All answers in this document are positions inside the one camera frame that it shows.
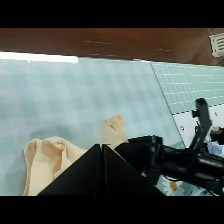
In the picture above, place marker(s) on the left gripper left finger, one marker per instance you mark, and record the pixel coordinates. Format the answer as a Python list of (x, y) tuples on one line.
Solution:
[(80, 176)]

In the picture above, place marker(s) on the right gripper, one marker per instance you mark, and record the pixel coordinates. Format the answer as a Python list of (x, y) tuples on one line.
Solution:
[(176, 161)]

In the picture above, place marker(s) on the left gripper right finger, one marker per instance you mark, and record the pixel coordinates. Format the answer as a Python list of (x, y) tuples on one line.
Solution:
[(123, 176)]

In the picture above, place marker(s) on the cream shirt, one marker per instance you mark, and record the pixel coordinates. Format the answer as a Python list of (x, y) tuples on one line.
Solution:
[(46, 160)]

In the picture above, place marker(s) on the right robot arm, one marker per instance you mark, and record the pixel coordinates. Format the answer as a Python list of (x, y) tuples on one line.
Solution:
[(213, 170)]

